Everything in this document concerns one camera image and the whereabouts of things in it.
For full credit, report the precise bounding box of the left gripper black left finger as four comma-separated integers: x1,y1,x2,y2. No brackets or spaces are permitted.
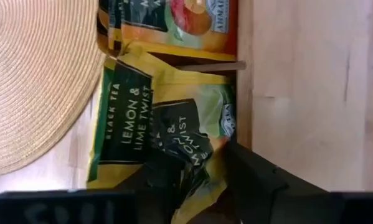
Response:
0,155,178,224

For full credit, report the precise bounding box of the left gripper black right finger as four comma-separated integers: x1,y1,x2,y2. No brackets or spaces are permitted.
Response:
225,141,373,224

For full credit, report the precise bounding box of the dark wooden divided tray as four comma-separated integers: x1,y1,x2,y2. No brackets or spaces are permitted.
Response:
97,0,255,151

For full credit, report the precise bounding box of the round woven straw placemat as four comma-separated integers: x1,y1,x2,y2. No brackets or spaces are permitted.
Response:
0,0,108,177

